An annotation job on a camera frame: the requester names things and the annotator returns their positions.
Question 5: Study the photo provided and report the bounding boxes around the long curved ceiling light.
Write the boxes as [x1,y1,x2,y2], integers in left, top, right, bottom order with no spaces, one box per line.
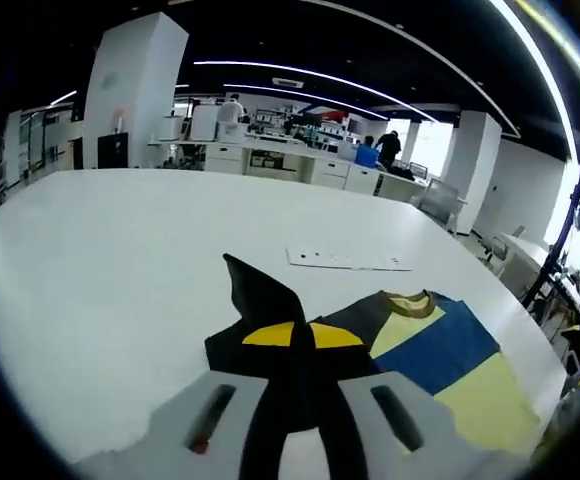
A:
[193,59,439,124]

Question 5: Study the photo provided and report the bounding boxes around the white boxy appliance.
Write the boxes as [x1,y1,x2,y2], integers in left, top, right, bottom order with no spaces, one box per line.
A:
[189,103,219,141]

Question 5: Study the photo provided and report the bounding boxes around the black low cabinet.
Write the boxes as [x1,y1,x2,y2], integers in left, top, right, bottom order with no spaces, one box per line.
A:
[97,133,130,170]

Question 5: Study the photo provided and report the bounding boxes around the plain white pillar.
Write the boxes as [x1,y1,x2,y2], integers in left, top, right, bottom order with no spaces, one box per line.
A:
[442,110,504,236]

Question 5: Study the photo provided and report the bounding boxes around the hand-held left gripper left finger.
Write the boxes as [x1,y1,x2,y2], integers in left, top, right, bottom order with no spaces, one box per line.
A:
[142,322,305,480]

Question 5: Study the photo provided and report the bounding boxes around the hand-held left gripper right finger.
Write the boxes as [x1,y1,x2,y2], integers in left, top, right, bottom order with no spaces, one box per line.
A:
[303,323,460,480]

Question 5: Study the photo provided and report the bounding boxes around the white pillar with labels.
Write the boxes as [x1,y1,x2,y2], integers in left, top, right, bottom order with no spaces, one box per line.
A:
[82,12,191,171]

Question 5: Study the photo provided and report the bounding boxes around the white cabinet row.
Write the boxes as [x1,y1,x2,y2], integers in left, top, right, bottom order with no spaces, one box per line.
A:
[203,142,426,199]

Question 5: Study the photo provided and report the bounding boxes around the white office chair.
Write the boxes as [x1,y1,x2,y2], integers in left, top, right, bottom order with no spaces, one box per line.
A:
[414,177,464,234]

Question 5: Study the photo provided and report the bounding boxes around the yellow blue grey garment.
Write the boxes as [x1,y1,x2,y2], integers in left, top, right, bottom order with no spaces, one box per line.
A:
[203,252,541,459]

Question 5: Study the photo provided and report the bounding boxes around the short curved ceiling light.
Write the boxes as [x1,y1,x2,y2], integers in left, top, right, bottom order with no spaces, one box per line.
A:
[222,83,389,121]

